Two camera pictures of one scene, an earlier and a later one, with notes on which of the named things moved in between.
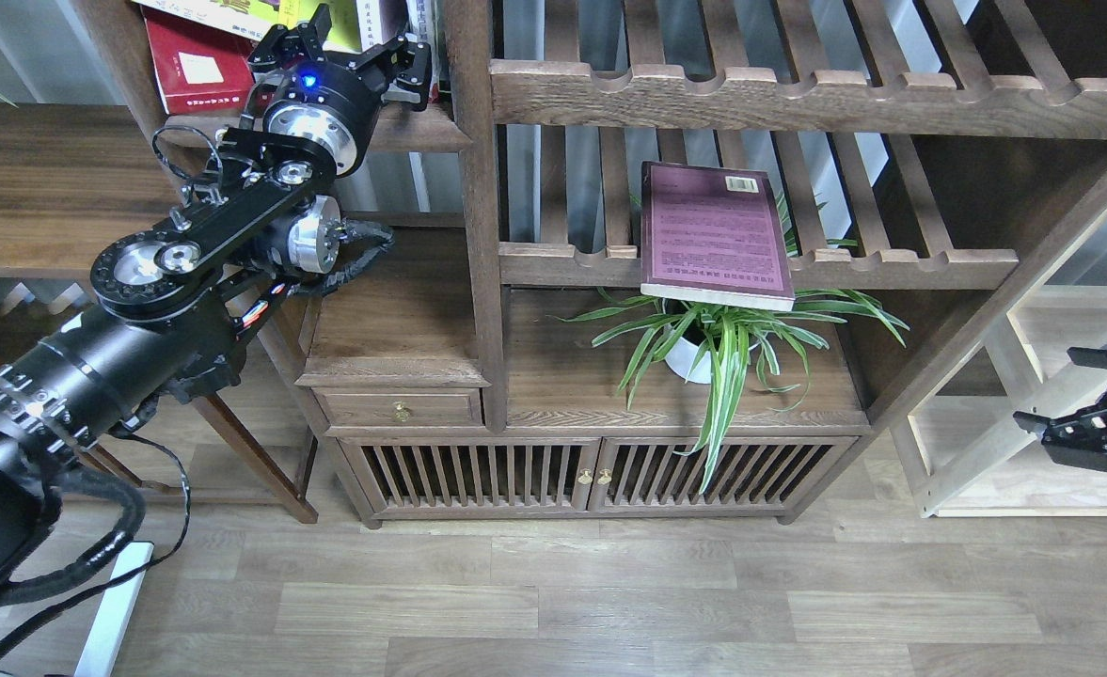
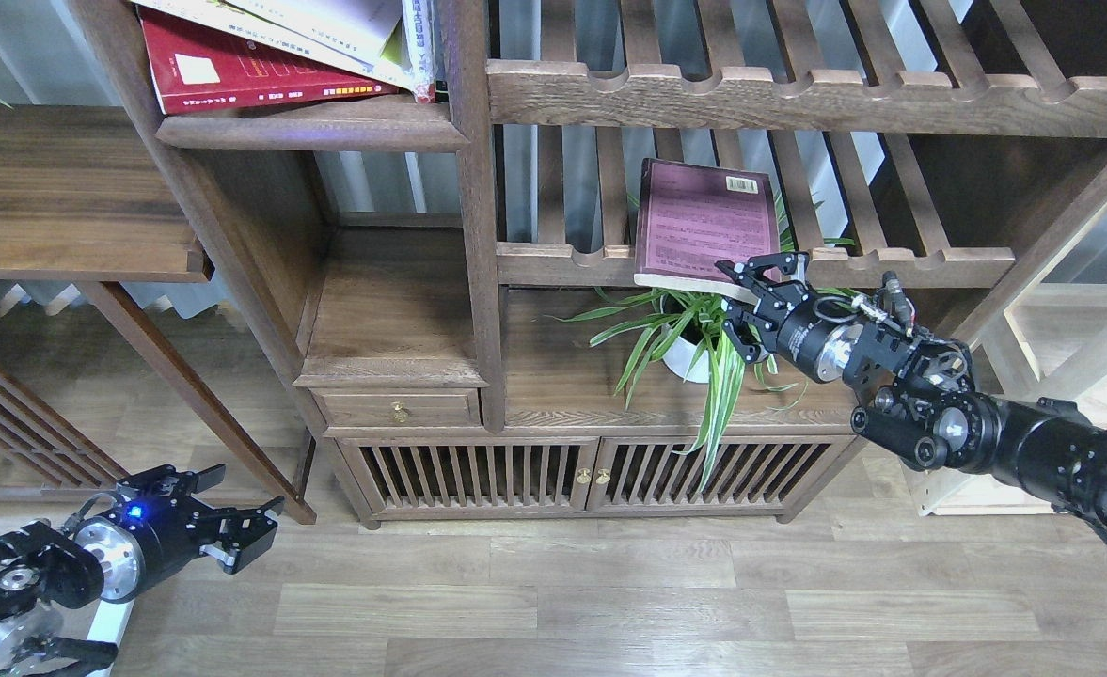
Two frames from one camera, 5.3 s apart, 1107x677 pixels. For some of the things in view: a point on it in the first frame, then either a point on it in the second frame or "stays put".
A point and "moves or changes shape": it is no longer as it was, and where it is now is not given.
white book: (370, 23) moves or changes shape
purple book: (714, 236) stays put
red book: (201, 69) stays put
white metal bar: (109, 626) stays put
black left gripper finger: (409, 62) to (235, 536)
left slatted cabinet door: (475, 476) stays put
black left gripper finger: (282, 44) to (165, 480)
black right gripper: (1099, 438) to (814, 335)
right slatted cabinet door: (754, 474) stays put
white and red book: (421, 16) stays put
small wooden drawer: (401, 406) stays put
